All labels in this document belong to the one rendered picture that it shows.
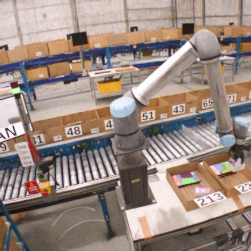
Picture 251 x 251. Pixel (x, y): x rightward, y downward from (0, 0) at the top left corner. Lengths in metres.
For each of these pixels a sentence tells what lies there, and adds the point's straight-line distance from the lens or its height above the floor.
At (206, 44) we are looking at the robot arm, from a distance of 1.13.
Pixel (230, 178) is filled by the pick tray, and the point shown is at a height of 0.76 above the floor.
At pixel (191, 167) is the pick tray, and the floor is 0.79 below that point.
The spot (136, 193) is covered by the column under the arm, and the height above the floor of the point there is 0.85.
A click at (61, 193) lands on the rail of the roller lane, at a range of 1.85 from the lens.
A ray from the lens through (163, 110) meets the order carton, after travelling 2.38.
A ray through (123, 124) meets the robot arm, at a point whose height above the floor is 1.37.
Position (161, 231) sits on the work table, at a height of 0.75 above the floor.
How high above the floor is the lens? 1.89
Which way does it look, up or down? 25 degrees down
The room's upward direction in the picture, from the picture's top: 5 degrees counter-clockwise
